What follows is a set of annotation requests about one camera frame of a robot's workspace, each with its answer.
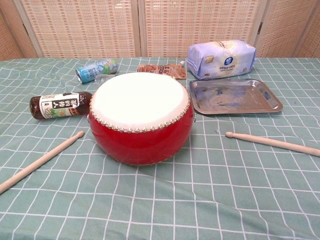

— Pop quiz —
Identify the bamboo folding screen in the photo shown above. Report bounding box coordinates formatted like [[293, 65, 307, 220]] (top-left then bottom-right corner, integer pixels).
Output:
[[0, 0, 320, 61]]

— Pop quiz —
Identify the brown spout pouch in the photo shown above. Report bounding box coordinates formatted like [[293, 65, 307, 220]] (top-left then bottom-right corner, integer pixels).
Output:
[[136, 60, 188, 80]]

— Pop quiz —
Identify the wooden drumstick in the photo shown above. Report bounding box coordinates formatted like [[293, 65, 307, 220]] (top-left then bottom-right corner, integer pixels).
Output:
[[0, 130, 85, 195], [225, 131, 320, 158]]

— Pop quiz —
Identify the silver metal tray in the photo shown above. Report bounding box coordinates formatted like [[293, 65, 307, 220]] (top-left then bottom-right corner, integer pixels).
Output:
[[189, 78, 284, 116]]

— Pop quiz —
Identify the red drum white head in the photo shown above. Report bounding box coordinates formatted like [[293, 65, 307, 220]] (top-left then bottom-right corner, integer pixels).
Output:
[[88, 72, 195, 166]]

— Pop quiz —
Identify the green checked tablecloth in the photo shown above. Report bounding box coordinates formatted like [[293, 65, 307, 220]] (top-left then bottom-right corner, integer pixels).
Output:
[[0, 56, 320, 240]]

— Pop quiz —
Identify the blue green drink can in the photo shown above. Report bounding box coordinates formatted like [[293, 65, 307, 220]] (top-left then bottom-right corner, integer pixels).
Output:
[[75, 57, 119, 84]]

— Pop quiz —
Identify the lavender tissue pack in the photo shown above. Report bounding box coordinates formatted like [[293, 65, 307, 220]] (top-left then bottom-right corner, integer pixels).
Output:
[[186, 40, 258, 80]]

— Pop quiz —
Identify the brown tea bottle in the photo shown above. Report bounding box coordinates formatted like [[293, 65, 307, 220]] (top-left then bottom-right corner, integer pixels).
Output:
[[29, 91, 94, 121]]

